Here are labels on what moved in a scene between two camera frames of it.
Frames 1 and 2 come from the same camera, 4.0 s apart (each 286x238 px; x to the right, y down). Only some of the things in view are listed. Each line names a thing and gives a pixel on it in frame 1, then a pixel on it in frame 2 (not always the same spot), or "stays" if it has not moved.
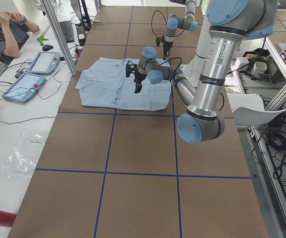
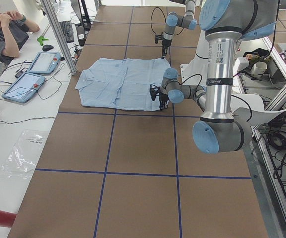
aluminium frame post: (62, 44) stays
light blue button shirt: (103, 82) stays
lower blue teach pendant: (25, 88) stays
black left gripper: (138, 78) → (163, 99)
